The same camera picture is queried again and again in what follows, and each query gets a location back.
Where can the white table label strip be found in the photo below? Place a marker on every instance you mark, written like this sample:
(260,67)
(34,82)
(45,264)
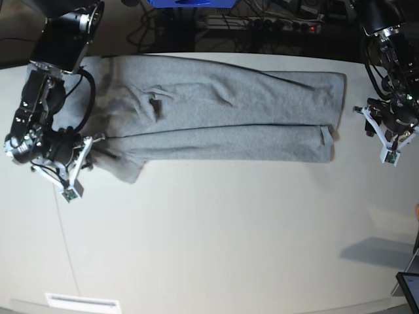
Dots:
(75,303)

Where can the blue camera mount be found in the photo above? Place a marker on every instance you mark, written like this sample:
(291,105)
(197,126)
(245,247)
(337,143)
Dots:
(192,3)

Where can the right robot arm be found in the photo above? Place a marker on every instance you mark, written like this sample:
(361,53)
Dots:
(69,29)

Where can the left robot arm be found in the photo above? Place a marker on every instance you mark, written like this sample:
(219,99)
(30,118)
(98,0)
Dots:
(391,62)

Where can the grey T-shirt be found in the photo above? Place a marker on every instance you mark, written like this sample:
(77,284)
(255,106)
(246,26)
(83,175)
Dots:
(166,108)

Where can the black tablet device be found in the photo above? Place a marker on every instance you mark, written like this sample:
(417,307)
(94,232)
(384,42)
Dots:
(408,282)

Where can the black power strip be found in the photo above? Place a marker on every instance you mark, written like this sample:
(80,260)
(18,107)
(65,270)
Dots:
(278,25)

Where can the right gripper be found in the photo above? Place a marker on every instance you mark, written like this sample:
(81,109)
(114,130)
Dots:
(58,150)

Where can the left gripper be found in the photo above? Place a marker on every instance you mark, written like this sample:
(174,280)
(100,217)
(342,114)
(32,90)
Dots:
(398,120)

